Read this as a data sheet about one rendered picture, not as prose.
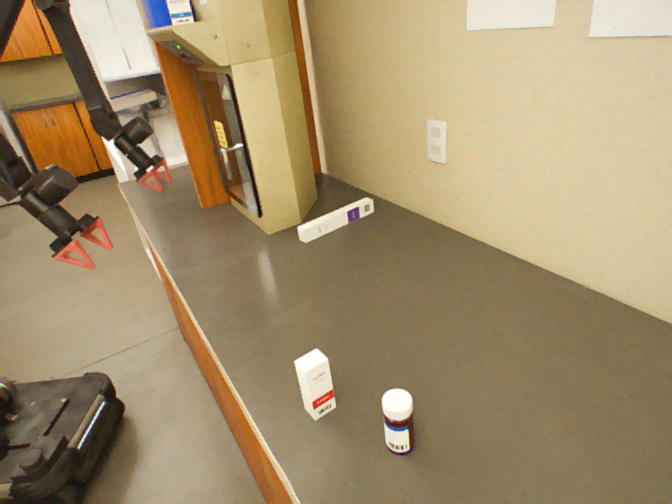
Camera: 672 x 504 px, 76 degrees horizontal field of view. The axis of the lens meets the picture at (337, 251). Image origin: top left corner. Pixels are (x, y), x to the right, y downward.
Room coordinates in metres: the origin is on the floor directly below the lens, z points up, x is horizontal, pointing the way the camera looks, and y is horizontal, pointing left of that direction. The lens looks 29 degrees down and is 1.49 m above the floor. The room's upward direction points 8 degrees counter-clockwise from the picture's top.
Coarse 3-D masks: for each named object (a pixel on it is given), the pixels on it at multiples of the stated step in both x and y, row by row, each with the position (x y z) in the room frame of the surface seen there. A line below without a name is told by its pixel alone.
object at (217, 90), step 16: (208, 80) 1.32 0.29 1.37; (224, 80) 1.19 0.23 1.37; (208, 96) 1.36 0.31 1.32; (224, 96) 1.22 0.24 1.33; (208, 112) 1.40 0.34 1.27; (224, 112) 1.25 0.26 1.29; (224, 128) 1.28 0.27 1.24; (240, 128) 1.17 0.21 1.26; (240, 144) 1.18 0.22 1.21; (240, 160) 1.21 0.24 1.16; (224, 176) 1.40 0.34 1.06; (240, 176) 1.24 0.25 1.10; (240, 192) 1.28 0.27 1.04; (256, 208) 1.17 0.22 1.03
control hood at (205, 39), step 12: (180, 24) 1.12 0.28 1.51; (192, 24) 1.13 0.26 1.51; (204, 24) 1.14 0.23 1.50; (216, 24) 1.16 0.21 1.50; (156, 36) 1.32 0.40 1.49; (168, 36) 1.21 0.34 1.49; (180, 36) 1.12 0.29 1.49; (192, 36) 1.13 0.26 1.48; (204, 36) 1.14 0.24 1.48; (216, 36) 1.15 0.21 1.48; (192, 48) 1.16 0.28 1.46; (204, 48) 1.14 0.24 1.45; (216, 48) 1.15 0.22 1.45; (204, 60) 1.21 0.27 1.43; (216, 60) 1.15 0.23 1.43; (228, 60) 1.16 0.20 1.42
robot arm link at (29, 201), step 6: (30, 192) 0.94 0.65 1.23; (36, 192) 0.95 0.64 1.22; (24, 198) 0.93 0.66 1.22; (30, 198) 0.93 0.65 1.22; (36, 198) 0.94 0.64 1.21; (42, 198) 0.94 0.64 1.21; (24, 204) 0.93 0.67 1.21; (30, 204) 0.93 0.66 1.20; (36, 204) 0.93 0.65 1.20; (42, 204) 0.94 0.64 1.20; (48, 204) 0.94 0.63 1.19; (54, 204) 0.95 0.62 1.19; (30, 210) 0.93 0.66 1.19; (36, 210) 0.93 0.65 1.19; (42, 210) 0.93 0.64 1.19; (36, 216) 0.93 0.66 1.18
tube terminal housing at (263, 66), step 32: (192, 0) 1.33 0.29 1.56; (224, 0) 1.17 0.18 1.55; (256, 0) 1.21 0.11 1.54; (224, 32) 1.16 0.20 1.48; (256, 32) 1.20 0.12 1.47; (288, 32) 1.37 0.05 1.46; (256, 64) 1.19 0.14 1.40; (288, 64) 1.33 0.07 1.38; (256, 96) 1.19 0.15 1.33; (288, 96) 1.29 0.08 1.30; (256, 128) 1.18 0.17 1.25; (288, 128) 1.25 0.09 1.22; (256, 160) 1.17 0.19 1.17; (288, 160) 1.21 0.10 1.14; (288, 192) 1.20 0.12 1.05; (256, 224) 1.24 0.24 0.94; (288, 224) 1.20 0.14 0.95
